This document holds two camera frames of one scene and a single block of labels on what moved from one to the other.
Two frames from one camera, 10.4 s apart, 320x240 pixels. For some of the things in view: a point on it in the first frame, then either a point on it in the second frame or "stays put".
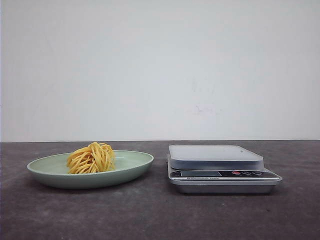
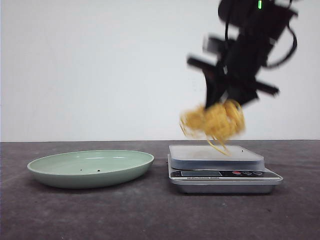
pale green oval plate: x=95 y=165 stays put
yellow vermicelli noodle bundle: x=96 y=157 → x=217 y=122
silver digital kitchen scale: x=218 y=169 stays put
